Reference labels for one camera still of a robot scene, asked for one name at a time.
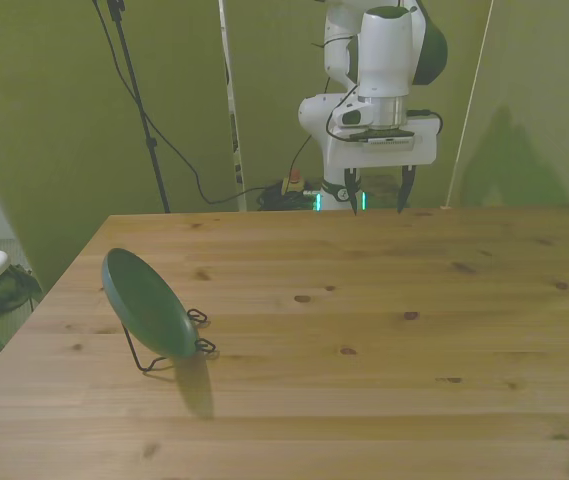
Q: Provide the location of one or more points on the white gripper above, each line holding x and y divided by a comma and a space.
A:
384, 155

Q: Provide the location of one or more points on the green round plate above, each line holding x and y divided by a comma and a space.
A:
144, 300

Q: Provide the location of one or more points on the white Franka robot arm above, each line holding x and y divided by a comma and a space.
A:
384, 50

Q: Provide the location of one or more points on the red emergency stop button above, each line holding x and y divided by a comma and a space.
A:
294, 182

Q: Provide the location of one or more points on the black tripod stand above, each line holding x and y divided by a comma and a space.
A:
156, 165

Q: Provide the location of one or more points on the dark bag on floor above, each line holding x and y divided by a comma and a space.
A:
4, 295

